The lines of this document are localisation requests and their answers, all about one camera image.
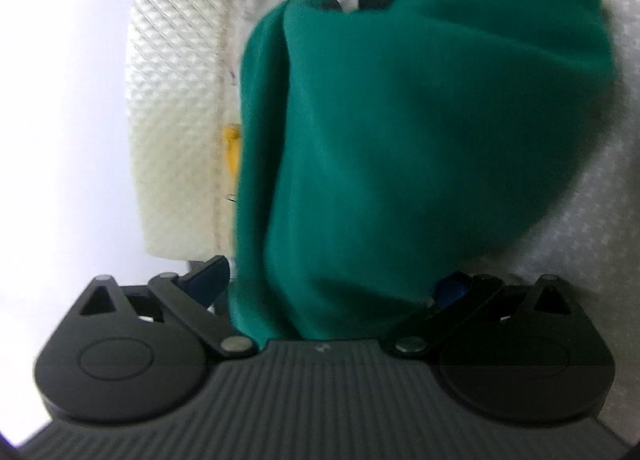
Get green hoodie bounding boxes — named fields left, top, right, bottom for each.
left=229, top=0, right=617, bottom=342

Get yellow printed blanket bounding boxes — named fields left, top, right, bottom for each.
left=222, top=124, right=243, bottom=191

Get cream quilted headboard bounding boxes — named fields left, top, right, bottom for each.
left=126, top=0, right=261, bottom=261

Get grey bed sheet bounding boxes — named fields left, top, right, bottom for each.
left=231, top=0, right=640, bottom=441

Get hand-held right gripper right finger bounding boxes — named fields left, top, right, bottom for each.
left=385, top=273, right=575, bottom=358

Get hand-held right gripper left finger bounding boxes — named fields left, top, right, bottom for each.
left=75, top=255, right=258, bottom=356

